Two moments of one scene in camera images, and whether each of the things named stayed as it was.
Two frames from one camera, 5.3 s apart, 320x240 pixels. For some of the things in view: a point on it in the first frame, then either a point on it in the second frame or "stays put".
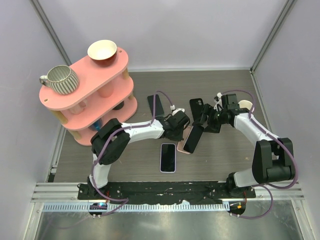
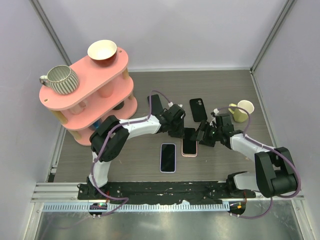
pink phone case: [187, 130] to [188, 154]
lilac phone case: [168, 158] stays put
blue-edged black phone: [168, 158] stays put
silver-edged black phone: [193, 138] stays put
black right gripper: [212, 127] to [205, 127]
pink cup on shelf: [106, 91] stays put
